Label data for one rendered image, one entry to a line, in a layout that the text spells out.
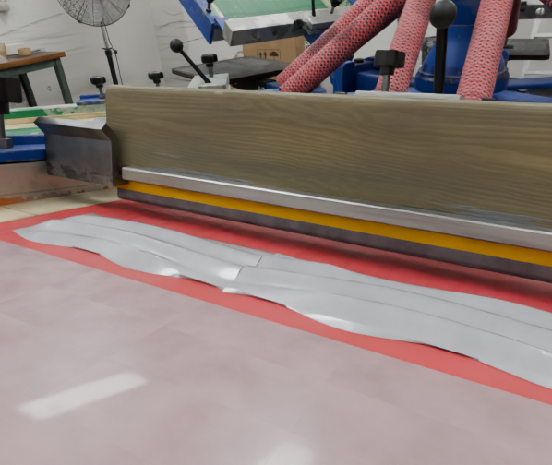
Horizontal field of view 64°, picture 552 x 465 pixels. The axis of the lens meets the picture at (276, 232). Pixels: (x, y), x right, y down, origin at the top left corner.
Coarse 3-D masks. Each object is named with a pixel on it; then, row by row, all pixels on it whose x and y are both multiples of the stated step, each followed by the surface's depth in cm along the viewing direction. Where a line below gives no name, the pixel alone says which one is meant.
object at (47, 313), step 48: (0, 240) 29; (240, 240) 32; (288, 240) 33; (0, 288) 22; (48, 288) 22; (96, 288) 22; (144, 288) 23; (192, 288) 23; (0, 336) 17; (48, 336) 18; (96, 336) 18; (144, 336) 18; (0, 384) 14; (48, 384) 15
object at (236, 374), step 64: (320, 256) 29; (384, 256) 30; (192, 320) 20; (256, 320) 20; (64, 384) 15; (128, 384) 15; (192, 384) 15; (256, 384) 15; (320, 384) 16; (384, 384) 16; (448, 384) 16; (512, 384) 16; (0, 448) 12; (64, 448) 12; (128, 448) 12; (192, 448) 12; (256, 448) 12; (320, 448) 13; (384, 448) 13; (448, 448) 13; (512, 448) 13
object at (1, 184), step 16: (0, 176) 37; (16, 176) 38; (32, 176) 39; (48, 176) 41; (0, 192) 37; (16, 192) 38; (32, 192) 40; (48, 192) 41; (64, 192) 42; (80, 192) 44
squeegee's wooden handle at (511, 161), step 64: (128, 128) 36; (192, 128) 33; (256, 128) 31; (320, 128) 29; (384, 128) 27; (448, 128) 25; (512, 128) 24; (320, 192) 30; (384, 192) 28; (448, 192) 26; (512, 192) 24
